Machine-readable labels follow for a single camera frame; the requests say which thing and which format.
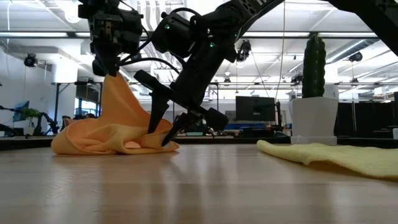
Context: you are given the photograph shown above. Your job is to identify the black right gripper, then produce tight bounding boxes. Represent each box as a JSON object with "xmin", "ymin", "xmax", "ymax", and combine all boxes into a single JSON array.
[{"xmin": 133, "ymin": 58, "xmax": 233, "ymax": 147}]

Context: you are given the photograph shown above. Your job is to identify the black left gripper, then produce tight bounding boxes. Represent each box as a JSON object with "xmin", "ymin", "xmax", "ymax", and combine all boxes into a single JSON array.
[{"xmin": 77, "ymin": 0, "xmax": 125, "ymax": 77}]

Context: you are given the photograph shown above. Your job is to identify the orange microfiber towel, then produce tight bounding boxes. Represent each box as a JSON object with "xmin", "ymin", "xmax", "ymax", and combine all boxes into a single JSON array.
[{"xmin": 50, "ymin": 73, "xmax": 180, "ymax": 156}]

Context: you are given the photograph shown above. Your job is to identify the yellow microfiber towel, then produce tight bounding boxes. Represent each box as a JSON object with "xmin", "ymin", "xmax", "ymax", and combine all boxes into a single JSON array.
[{"xmin": 256, "ymin": 139, "xmax": 398, "ymax": 180}]

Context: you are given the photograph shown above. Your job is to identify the black computer monitor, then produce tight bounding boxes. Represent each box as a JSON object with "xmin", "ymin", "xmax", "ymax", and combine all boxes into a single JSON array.
[{"xmin": 234, "ymin": 95, "xmax": 277, "ymax": 123}]

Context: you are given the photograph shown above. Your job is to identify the green potted plant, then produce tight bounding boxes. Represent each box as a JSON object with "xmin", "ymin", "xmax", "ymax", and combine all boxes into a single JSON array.
[{"xmin": 21, "ymin": 106, "xmax": 42, "ymax": 136}]

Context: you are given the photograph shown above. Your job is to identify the tilted blue monitor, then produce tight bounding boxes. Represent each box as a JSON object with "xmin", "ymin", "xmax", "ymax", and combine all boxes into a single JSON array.
[{"xmin": 12, "ymin": 100, "xmax": 30, "ymax": 123}]

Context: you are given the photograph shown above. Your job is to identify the white hexagonal plant pot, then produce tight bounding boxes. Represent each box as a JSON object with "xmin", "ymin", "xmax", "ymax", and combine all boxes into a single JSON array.
[{"xmin": 288, "ymin": 96, "xmax": 340, "ymax": 146}]

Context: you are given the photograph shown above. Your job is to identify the green cactus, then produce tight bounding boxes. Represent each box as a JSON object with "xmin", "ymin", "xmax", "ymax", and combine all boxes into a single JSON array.
[{"xmin": 301, "ymin": 33, "xmax": 327, "ymax": 99}]

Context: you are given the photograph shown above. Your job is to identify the black partition panels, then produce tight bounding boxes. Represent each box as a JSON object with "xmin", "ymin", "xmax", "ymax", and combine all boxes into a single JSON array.
[{"xmin": 334, "ymin": 91, "xmax": 398, "ymax": 138}]

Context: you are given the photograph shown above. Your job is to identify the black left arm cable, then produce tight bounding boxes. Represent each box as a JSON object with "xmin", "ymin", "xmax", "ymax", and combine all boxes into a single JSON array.
[{"xmin": 119, "ymin": 24, "xmax": 181, "ymax": 75}]

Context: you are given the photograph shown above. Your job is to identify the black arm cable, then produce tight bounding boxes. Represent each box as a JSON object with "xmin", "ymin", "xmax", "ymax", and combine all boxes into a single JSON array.
[
  {"xmin": 167, "ymin": 6, "xmax": 205, "ymax": 19},
  {"xmin": 119, "ymin": 24, "xmax": 181, "ymax": 75}
]

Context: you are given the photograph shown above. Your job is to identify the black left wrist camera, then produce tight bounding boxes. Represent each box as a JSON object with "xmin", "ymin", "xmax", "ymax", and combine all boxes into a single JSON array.
[{"xmin": 123, "ymin": 9, "xmax": 144, "ymax": 54}]

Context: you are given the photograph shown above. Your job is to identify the black ceiling-mounted camera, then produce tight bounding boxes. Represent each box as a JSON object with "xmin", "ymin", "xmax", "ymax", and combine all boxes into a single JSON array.
[
  {"xmin": 237, "ymin": 39, "xmax": 252, "ymax": 62},
  {"xmin": 348, "ymin": 50, "xmax": 364, "ymax": 63},
  {"xmin": 23, "ymin": 53, "xmax": 39, "ymax": 68}
]

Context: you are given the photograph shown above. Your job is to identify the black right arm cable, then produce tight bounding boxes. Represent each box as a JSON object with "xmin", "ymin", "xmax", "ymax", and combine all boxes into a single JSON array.
[{"xmin": 167, "ymin": 6, "xmax": 205, "ymax": 19}]

